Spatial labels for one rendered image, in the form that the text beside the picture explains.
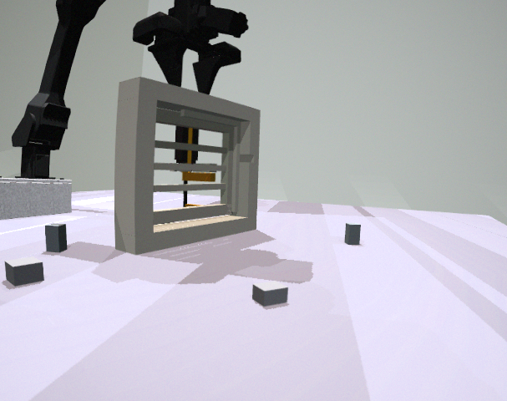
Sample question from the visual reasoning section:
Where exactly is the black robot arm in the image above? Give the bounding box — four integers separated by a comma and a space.
12, 0, 249, 180

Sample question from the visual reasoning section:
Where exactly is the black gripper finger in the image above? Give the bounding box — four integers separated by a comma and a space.
147, 37, 190, 87
192, 55, 231, 94

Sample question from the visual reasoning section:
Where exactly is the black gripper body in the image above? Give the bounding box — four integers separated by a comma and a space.
133, 0, 241, 67

